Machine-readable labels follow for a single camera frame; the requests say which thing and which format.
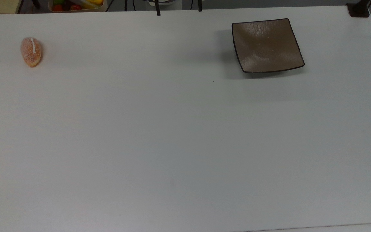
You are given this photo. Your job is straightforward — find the brown square ceramic plate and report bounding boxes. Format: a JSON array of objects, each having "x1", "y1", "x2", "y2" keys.
[{"x1": 231, "y1": 18, "x2": 305, "y2": 73}]

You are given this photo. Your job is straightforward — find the sugared bread roll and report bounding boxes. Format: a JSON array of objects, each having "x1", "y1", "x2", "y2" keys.
[{"x1": 20, "y1": 37, "x2": 43, "y2": 68}]

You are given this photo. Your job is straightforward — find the beige bin of toy fruit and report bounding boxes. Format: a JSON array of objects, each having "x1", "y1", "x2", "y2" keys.
[{"x1": 48, "y1": 0, "x2": 108, "y2": 13}]

